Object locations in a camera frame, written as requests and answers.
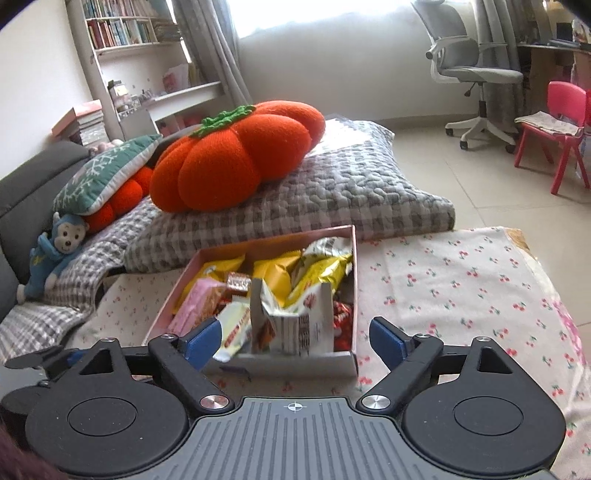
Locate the large yellow snack bag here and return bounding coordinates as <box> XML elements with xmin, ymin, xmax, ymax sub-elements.
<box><xmin>175</xmin><ymin>255</ymin><xmax>245</xmax><ymax>308</ymax></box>

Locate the pink snack packet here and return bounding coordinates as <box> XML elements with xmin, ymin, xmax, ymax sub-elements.
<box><xmin>168</xmin><ymin>278</ymin><xmax>226</xmax><ymax>337</ymax></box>

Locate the white flat snack packet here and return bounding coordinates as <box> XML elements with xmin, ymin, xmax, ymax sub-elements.
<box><xmin>213</xmin><ymin>301</ymin><xmax>252</xmax><ymax>363</ymax></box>

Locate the grey checkered blanket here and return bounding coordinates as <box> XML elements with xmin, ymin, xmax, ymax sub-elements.
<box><xmin>1</xmin><ymin>199</ymin><xmax>159</xmax><ymax>361</ymax></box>

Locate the red snack packet right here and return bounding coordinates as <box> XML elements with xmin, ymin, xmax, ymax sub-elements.
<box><xmin>332</xmin><ymin>301</ymin><xmax>353</xmax><ymax>351</ymax></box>

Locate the cherry print cloth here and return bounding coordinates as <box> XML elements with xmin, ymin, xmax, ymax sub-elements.
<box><xmin>68</xmin><ymin>225</ymin><xmax>591</xmax><ymax>480</ymax></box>

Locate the small clear pastry packet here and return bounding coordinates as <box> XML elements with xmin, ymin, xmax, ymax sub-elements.
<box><xmin>226</xmin><ymin>272</ymin><xmax>252</xmax><ymax>295</ymax></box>

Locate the white walnut snack packet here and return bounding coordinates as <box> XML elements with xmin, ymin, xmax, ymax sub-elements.
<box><xmin>250</xmin><ymin>279</ymin><xmax>334</xmax><ymax>357</ymax></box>

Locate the small yellow snack bag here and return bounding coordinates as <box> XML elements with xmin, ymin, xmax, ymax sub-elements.
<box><xmin>283</xmin><ymin>253</ymin><xmax>353</xmax><ymax>307</ymax></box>

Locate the pink cardboard box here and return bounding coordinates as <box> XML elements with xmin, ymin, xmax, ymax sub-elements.
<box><xmin>144</xmin><ymin>226</ymin><xmax>358</xmax><ymax>379</ymax></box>

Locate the blue monkey plush toy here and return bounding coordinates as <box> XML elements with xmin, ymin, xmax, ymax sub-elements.
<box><xmin>16</xmin><ymin>212</ymin><xmax>88</xmax><ymax>304</ymax></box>

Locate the small orange plush cushion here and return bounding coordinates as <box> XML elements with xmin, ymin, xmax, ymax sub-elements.
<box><xmin>84</xmin><ymin>166</ymin><xmax>153</xmax><ymax>234</ymax></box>

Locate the dark grey sofa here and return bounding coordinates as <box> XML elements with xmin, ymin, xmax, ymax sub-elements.
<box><xmin>1</xmin><ymin>141</ymin><xmax>94</xmax><ymax>317</ymax></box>

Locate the green snowflake pillow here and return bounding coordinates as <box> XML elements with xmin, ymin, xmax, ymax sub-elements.
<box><xmin>53</xmin><ymin>135</ymin><xmax>161</xmax><ymax>216</ymax></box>

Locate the grey checkered quilted pillow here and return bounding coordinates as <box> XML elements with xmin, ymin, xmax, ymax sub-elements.
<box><xmin>123</xmin><ymin>117</ymin><xmax>456</xmax><ymax>273</ymax></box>

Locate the orange pumpkin plush cushion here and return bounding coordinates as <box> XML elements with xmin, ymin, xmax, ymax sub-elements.
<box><xmin>149</xmin><ymin>100</ymin><xmax>325</xmax><ymax>213</ymax></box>

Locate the stack of books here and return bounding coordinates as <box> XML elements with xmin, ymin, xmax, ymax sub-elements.
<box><xmin>52</xmin><ymin>100</ymin><xmax>109</xmax><ymax>148</ymax></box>

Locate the pink plastic kids chair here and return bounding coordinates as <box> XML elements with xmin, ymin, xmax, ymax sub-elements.
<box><xmin>514</xmin><ymin>80</ymin><xmax>590</xmax><ymax>195</ymax></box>

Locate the white office chair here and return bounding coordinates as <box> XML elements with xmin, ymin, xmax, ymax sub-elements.
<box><xmin>412</xmin><ymin>1</ymin><xmax>523</xmax><ymax>153</ymax></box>

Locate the white bookshelf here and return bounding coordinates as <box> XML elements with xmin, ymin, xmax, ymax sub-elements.
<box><xmin>65</xmin><ymin>1</ymin><xmax>223</xmax><ymax>140</ymax></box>

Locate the wooden desk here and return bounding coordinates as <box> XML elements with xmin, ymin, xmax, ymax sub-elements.
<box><xmin>518</xmin><ymin>44</ymin><xmax>590</xmax><ymax>114</ymax></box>

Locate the grey curtain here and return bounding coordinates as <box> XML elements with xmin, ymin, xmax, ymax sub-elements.
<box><xmin>172</xmin><ymin>0</ymin><xmax>252</xmax><ymax>107</ymax></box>

